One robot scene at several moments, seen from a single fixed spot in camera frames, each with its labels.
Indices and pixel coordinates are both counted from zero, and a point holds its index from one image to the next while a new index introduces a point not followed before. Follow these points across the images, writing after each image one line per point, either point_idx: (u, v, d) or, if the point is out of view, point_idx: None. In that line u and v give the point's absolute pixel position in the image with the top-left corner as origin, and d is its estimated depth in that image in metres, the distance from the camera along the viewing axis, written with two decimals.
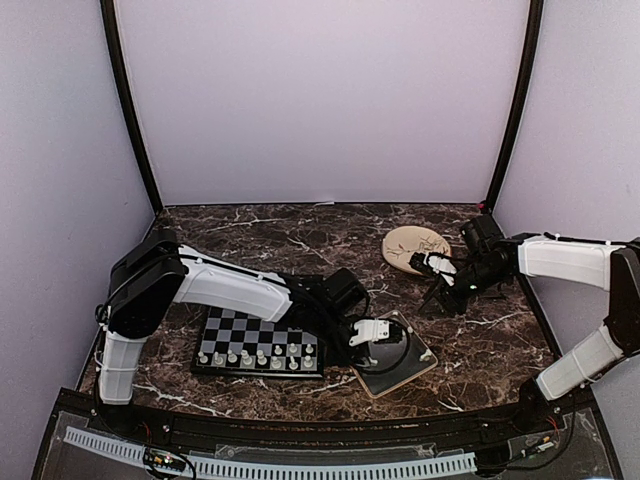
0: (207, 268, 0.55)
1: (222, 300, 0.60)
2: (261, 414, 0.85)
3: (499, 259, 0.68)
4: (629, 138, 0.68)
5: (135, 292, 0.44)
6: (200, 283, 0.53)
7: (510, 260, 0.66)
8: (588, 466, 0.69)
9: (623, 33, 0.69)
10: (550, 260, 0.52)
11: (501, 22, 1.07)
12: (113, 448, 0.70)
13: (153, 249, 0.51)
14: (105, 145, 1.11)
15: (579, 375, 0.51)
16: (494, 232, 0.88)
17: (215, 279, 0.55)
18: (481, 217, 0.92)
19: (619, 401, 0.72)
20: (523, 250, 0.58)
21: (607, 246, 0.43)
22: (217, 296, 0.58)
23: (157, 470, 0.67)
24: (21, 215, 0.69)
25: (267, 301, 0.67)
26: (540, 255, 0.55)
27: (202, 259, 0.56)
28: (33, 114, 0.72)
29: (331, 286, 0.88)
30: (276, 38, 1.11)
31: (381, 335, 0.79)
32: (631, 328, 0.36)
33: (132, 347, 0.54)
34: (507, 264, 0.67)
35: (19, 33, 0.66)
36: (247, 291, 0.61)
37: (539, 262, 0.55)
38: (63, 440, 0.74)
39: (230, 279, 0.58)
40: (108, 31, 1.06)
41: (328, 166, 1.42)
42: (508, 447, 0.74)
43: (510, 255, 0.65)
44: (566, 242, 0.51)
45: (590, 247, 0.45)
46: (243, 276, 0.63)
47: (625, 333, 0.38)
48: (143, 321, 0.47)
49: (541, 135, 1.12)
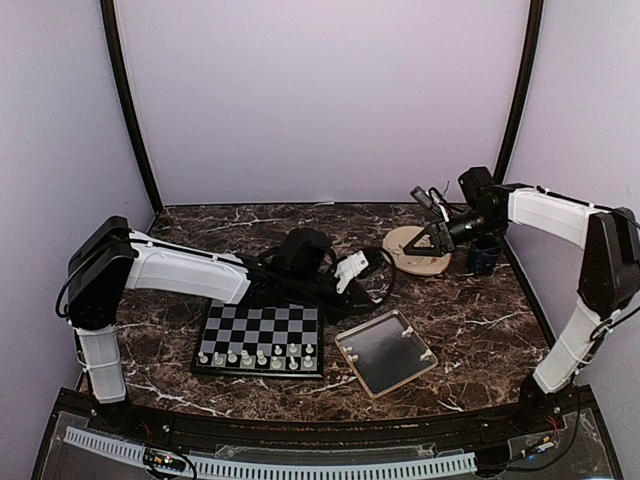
0: (158, 252, 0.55)
1: (185, 285, 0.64)
2: (261, 414, 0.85)
3: (489, 204, 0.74)
4: (628, 137, 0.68)
5: (87, 277, 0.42)
6: (155, 267, 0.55)
7: (500, 206, 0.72)
8: (587, 466, 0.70)
9: (622, 33, 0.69)
10: (537, 214, 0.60)
11: (500, 21, 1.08)
12: (113, 448, 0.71)
13: (104, 235, 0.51)
14: (104, 145, 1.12)
15: (571, 359, 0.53)
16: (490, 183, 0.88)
17: (166, 260, 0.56)
18: (481, 174, 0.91)
19: (623, 402, 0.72)
20: (513, 200, 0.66)
21: (589, 208, 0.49)
22: (175, 280, 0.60)
23: (157, 470, 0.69)
24: (21, 214, 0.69)
25: (223, 282, 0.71)
26: (527, 206, 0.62)
27: (152, 243, 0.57)
28: (34, 113, 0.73)
29: (285, 252, 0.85)
30: (276, 38, 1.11)
31: (360, 264, 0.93)
32: (599, 289, 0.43)
33: (111, 342, 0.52)
34: (496, 209, 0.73)
35: (19, 33, 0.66)
36: (207, 273, 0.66)
37: (525, 212, 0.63)
38: (63, 440, 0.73)
39: (186, 263, 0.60)
40: (108, 31, 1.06)
41: (329, 166, 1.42)
42: (508, 447, 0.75)
43: (501, 200, 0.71)
44: (554, 199, 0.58)
45: (572, 206, 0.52)
46: (197, 260, 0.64)
47: (593, 291, 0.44)
48: (100, 313, 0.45)
49: (542, 135, 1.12)
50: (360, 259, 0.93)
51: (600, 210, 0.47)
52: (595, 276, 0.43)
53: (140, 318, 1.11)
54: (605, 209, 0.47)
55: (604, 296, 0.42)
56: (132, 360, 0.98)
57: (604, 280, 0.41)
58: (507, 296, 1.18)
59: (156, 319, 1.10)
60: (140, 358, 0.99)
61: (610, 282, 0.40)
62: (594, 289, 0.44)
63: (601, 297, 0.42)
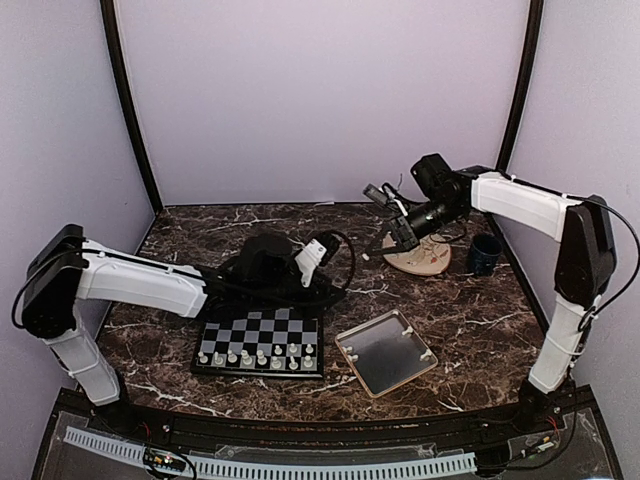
0: (111, 262, 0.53)
1: (135, 298, 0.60)
2: (261, 414, 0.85)
3: (451, 191, 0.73)
4: (628, 136, 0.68)
5: (40, 285, 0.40)
6: (115, 279, 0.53)
7: (463, 191, 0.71)
8: (588, 466, 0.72)
9: (621, 33, 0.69)
10: (504, 201, 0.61)
11: (500, 22, 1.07)
12: (113, 447, 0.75)
13: (58, 245, 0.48)
14: (105, 145, 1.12)
15: (566, 354, 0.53)
16: (442, 168, 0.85)
17: (129, 272, 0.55)
18: (432, 158, 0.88)
19: (621, 403, 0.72)
20: (479, 187, 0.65)
21: (562, 200, 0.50)
22: (134, 292, 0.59)
23: (158, 470, 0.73)
24: (20, 214, 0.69)
25: (179, 293, 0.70)
26: (494, 194, 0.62)
27: (105, 253, 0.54)
28: (34, 115, 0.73)
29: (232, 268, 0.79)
30: (275, 40, 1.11)
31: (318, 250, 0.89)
32: (579, 281, 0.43)
33: (80, 345, 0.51)
34: (460, 195, 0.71)
35: (19, 36, 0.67)
36: (165, 285, 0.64)
37: (492, 200, 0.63)
38: (63, 440, 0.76)
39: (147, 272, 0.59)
40: (108, 31, 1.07)
41: (329, 166, 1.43)
42: (508, 447, 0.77)
43: (461, 187, 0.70)
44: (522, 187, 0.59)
45: (546, 197, 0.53)
46: (151, 269, 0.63)
47: (572, 284, 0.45)
48: (55, 322, 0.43)
49: (541, 136, 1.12)
50: (317, 244, 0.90)
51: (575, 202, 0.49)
52: (571, 268, 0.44)
53: (140, 318, 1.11)
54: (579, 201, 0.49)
55: (584, 287, 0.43)
56: (132, 360, 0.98)
57: (583, 271, 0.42)
58: (508, 296, 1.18)
59: (156, 319, 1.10)
60: (141, 358, 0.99)
61: (589, 271, 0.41)
62: (572, 281, 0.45)
63: (581, 288, 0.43)
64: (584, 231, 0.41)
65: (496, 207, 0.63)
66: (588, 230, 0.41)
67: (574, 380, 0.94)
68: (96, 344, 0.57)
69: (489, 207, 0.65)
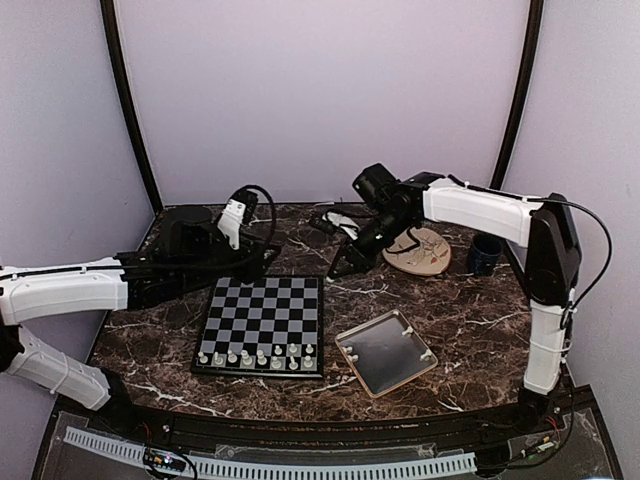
0: (24, 282, 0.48)
1: (78, 304, 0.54)
2: (261, 414, 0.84)
3: (402, 204, 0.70)
4: (628, 137, 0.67)
5: None
6: (24, 300, 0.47)
7: (413, 203, 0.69)
8: (587, 466, 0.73)
9: (621, 34, 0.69)
10: (458, 210, 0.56)
11: (500, 22, 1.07)
12: (113, 448, 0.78)
13: None
14: (105, 145, 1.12)
15: (553, 353, 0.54)
16: (388, 179, 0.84)
17: (35, 289, 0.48)
18: (375, 170, 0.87)
19: (620, 403, 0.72)
20: (430, 196, 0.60)
21: (522, 203, 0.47)
22: (56, 303, 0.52)
23: (158, 470, 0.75)
24: (20, 214, 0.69)
25: (104, 291, 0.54)
26: (446, 202, 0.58)
27: (19, 274, 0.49)
28: (33, 116, 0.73)
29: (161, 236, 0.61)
30: (275, 40, 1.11)
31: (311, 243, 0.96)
32: (549, 284, 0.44)
33: (44, 364, 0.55)
34: (411, 206, 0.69)
35: (18, 35, 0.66)
36: (92, 285, 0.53)
37: (446, 209, 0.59)
38: (63, 440, 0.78)
39: (59, 281, 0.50)
40: (108, 31, 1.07)
41: (329, 166, 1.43)
42: (509, 447, 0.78)
43: (411, 199, 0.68)
44: (475, 192, 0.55)
45: (504, 203, 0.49)
46: (65, 273, 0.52)
47: (545, 288, 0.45)
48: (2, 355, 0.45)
49: (541, 136, 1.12)
50: (236, 204, 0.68)
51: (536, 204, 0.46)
52: (539, 273, 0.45)
53: (140, 318, 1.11)
54: (539, 203, 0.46)
55: (556, 287, 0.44)
56: (132, 361, 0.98)
57: (553, 274, 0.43)
58: (507, 295, 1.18)
59: (156, 319, 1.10)
60: (141, 358, 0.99)
61: (560, 273, 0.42)
62: (544, 285, 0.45)
63: (553, 290, 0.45)
64: (552, 239, 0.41)
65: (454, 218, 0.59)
66: (554, 234, 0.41)
67: (574, 382, 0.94)
68: (62, 358, 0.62)
69: (443, 217, 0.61)
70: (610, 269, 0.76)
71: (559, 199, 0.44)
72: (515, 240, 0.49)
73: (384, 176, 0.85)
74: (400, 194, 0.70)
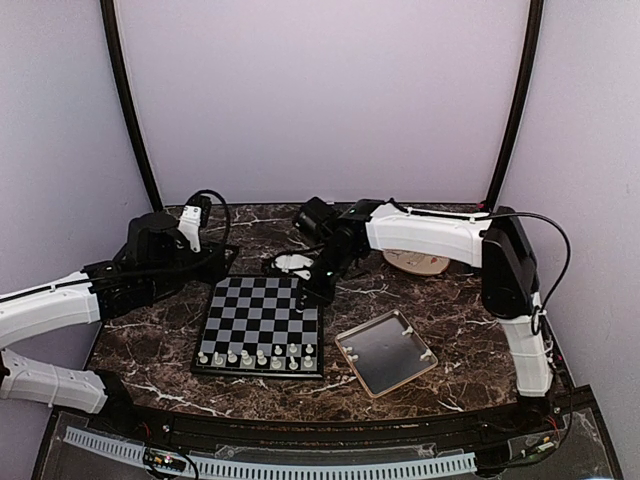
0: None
1: (52, 322, 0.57)
2: (261, 414, 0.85)
3: (346, 237, 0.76)
4: (628, 136, 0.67)
5: None
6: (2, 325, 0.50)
7: (354, 234, 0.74)
8: (587, 466, 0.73)
9: (621, 34, 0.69)
10: (409, 237, 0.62)
11: (500, 22, 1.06)
12: (113, 447, 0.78)
13: None
14: (104, 145, 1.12)
15: (535, 355, 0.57)
16: (323, 214, 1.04)
17: (11, 314, 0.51)
18: (314, 205, 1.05)
19: (620, 403, 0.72)
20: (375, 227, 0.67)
21: (468, 225, 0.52)
22: (33, 326, 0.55)
23: (158, 470, 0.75)
24: (20, 214, 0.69)
25: (74, 307, 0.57)
26: (395, 231, 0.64)
27: None
28: (33, 116, 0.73)
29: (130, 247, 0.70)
30: (275, 40, 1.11)
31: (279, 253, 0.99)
32: (509, 300, 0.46)
33: (31, 381, 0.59)
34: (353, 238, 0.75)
35: (17, 35, 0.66)
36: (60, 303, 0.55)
37: (396, 237, 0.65)
38: (63, 440, 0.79)
39: (31, 304, 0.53)
40: (108, 32, 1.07)
41: (329, 166, 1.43)
42: (508, 447, 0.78)
43: (352, 229, 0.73)
44: (418, 219, 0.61)
45: (452, 226, 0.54)
46: (35, 295, 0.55)
47: (505, 304, 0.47)
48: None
49: (542, 136, 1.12)
50: (192, 210, 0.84)
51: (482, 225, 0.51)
52: (499, 292, 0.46)
53: (140, 318, 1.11)
54: (482, 223, 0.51)
55: (515, 303, 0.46)
56: (132, 361, 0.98)
57: (513, 293, 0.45)
58: None
59: (156, 319, 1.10)
60: (141, 358, 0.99)
61: (519, 291, 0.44)
62: (505, 303, 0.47)
63: (513, 305, 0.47)
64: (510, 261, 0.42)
65: (400, 242, 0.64)
66: (509, 256, 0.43)
67: (574, 382, 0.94)
68: (51, 371, 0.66)
69: (391, 244, 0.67)
70: (610, 269, 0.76)
71: (506, 214, 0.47)
72: (469, 260, 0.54)
73: (325, 211, 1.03)
74: (342, 228, 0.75)
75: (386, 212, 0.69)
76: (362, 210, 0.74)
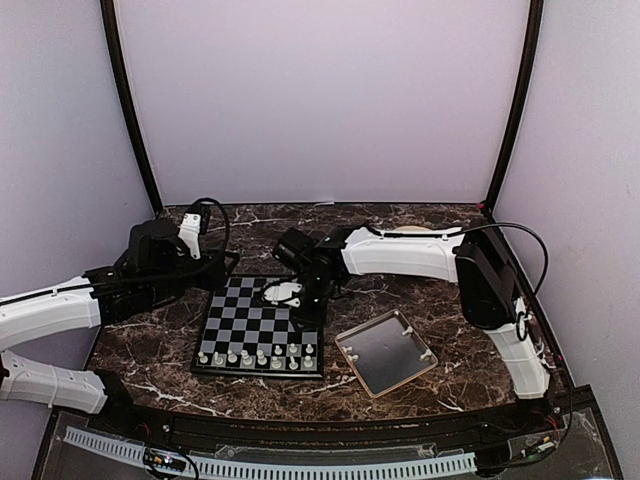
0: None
1: (50, 327, 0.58)
2: (261, 414, 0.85)
3: (323, 264, 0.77)
4: (628, 136, 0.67)
5: None
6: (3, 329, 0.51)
7: (331, 262, 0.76)
8: (587, 466, 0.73)
9: (621, 34, 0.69)
10: (386, 259, 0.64)
11: (501, 22, 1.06)
12: (113, 447, 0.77)
13: None
14: (104, 145, 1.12)
15: (528, 360, 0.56)
16: (301, 240, 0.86)
17: (11, 317, 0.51)
18: (289, 235, 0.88)
19: (620, 403, 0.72)
20: (352, 253, 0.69)
21: (440, 241, 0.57)
22: (33, 329, 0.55)
23: (158, 470, 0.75)
24: (21, 214, 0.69)
25: (74, 312, 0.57)
26: (371, 254, 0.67)
27: None
28: (33, 115, 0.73)
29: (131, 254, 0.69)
30: (275, 40, 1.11)
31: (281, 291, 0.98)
32: (490, 311, 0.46)
33: (32, 381, 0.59)
34: (330, 265, 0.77)
35: (17, 35, 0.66)
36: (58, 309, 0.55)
37: (373, 260, 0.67)
38: (63, 440, 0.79)
39: (31, 308, 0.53)
40: (108, 31, 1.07)
41: (329, 166, 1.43)
42: (508, 447, 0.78)
43: (329, 258, 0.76)
44: (391, 240, 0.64)
45: (425, 244, 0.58)
46: (36, 299, 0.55)
47: (486, 314, 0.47)
48: None
49: (542, 135, 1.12)
50: (192, 217, 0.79)
51: (452, 241, 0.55)
52: (479, 304, 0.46)
53: (140, 318, 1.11)
54: (451, 239, 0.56)
55: (496, 313, 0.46)
56: (132, 361, 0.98)
57: (493, 304, 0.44)
58: None
59: (156, 319, 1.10)
60: (141, 358, 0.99)
61: (498, 302, 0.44)
62: (486, 313, 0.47)
63: (494, 315, 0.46)
64: (484, 274, 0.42)
65: (376, 265, 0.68)
66: (484, 269, 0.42)
67: (574, 382, 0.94)
68: (51, 372, 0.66)
69: (369, 268, 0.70)
70: (609, 269, 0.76)
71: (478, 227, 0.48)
72: (444, 275, 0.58)
73: (302, 236, 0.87)
74: (319, 257, 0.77)
75: (360, 236, 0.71)
76: (337, 235, 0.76)
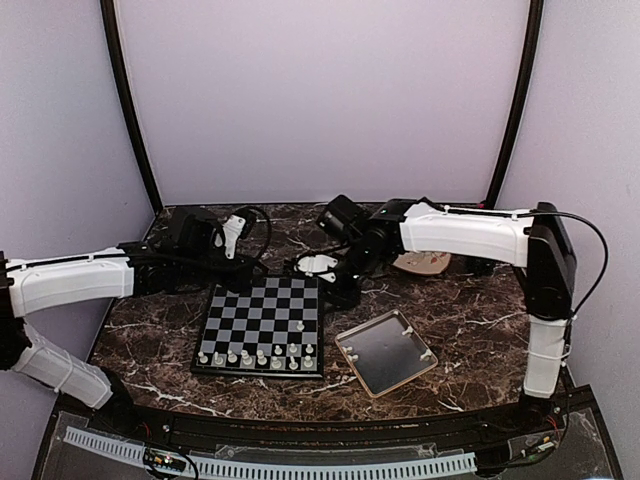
0: (32, 272, 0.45)
1: (80, 297, 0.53)
2: (261, 414, 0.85)
3: (378, 238, 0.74)
4: (628, 136, 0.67)
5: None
6: (38, 289, 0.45)
7: (388, 235, 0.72)
8: (587, 466, 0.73)
9: (621, 34, 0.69)
10: (446, 238, 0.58)
11: (500, 22, 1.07)
12: (113, 447, 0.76)
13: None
14: (104, 144, 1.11)
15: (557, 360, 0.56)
16: (349, 211, 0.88)
17: (47, 278, 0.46)
18: (338, 203, 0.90)
19: (620, 403, 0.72)
20: (409, 229, 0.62)
21: (511, 221, 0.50)
22: (67, 294, 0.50)
23: (158, 470, 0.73)
24: (21, 214, 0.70)
25: (112, 280, 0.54)
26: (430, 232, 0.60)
27: (25, 264, 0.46)
28: (33, 115, 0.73)
29: (170, 232, 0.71)
30: (275, 40, 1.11)
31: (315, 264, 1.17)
32: (551, 300, 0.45)
33: (49, 361, 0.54)
34: (386, 240, 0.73)
35: (17, 35, 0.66)
36: (96, 275, 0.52)
37: (431, 238, 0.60)
38: (63, 440, 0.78)
39: (72, 269, 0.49)
40: (108, 31, 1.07)
41: (329, 165, 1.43)
42: (508, 447, 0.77)
43: (385, 231, 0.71)
44: (453, 217, 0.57)
45: (494, 222, 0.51)
46: (75, 263, 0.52)
47: (546, 303, 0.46)
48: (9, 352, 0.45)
49: (542, 135, 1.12)
50: (237, 219, 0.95)
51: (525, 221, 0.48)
52: (541, 290, 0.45)
53: (140, 318, 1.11)
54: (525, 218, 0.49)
55: (559, 302, 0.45)
56: (132, 361, 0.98)
57: (557, 290, 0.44)
58: (507, 296, 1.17)
59: (156, 319, 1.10)
60: (141, 358, 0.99)
61: (563, 288, 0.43)
62: (547, 301, 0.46)
63: (556, 304, 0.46)
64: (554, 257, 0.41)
65: (433, 244, 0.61)
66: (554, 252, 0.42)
67: (574, 382, 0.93)
68: (66, 356, 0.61)
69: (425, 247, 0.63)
70: (610, 269, 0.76)
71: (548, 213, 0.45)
72: (512, 260, 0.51)
73: (350, 207, 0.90)
74: (374, 230, 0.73)
75: (419, 212, 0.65)
76: (395, 210, 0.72)
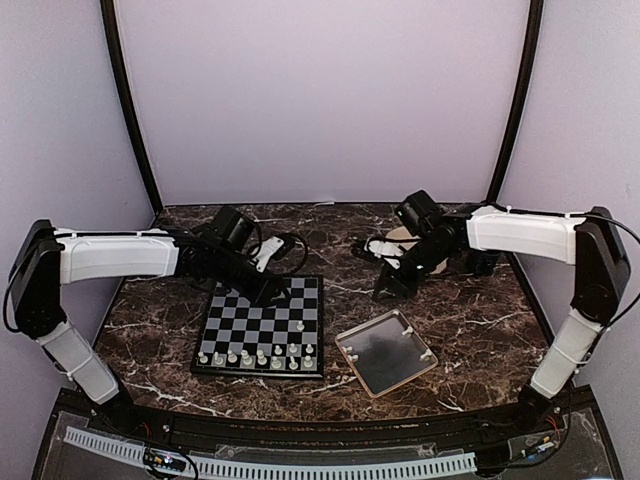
0: (85, 240, 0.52)
1: (124, 269, 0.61)
2: (261, 414, 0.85)
3: (447, 235, 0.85)
4: (628, 136, 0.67)
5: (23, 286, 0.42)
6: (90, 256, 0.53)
7: (456, 233, 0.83)
8: (587, 466, 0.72)
9: (621, 34, 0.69)
10: (508, 233, 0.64)
11: (501, 22, 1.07)
12: (113, 447, 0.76)
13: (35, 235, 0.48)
14: (104, 143, 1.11)
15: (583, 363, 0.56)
16: (427, 205, 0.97)
17: (102, 247, 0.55)
18: (418, 197, 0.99)
19: (620, 402, 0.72)
20: (475, 225, 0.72)
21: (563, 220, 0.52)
22: (109, 266, 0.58)
23: (158, 470, 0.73)
24: (20, 214, 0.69)
25: (153, 255, 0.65)
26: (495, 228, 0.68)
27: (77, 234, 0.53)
28: (33, 115, 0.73)
29: (215, 226, 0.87)
30: (275, 40, 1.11)
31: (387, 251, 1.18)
32: (595, 299, 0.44)
33: (74, 340, 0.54)
34: (454, 237, 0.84)
35: (16, 35, 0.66)
36: (142, 249, 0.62)
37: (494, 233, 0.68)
38: (63, 440, 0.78)
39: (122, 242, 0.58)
40: (108, 31, 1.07)
41: (328, 165, 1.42)
42: (508, 447, 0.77)
43: (455, 229, 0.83)
44: (518, 217, 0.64)
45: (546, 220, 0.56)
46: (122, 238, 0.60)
47: (589, 302, 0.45)
48: (47, 316, 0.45)
49: (542, 135, 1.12)
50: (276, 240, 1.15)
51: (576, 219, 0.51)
52: (587, 287, 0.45)
53: (140, 318, 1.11)
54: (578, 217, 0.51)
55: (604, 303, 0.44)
56: (132, 360, 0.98)
57: (602, 288, 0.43)
58: (507, 296, 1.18)
59: (156, 319, 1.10)
60: (141, 358, 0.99)
61: (608, 286, 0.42)
62: (590, 300, 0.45)
63: (601, 305, 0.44)
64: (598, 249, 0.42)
65: (498, 240, 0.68)
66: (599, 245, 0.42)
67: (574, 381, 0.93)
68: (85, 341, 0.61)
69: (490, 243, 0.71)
70: None
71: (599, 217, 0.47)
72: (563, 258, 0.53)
73: (427, 201, 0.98)
74: (445, 227, 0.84)
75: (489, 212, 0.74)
76: (464, 210, 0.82)
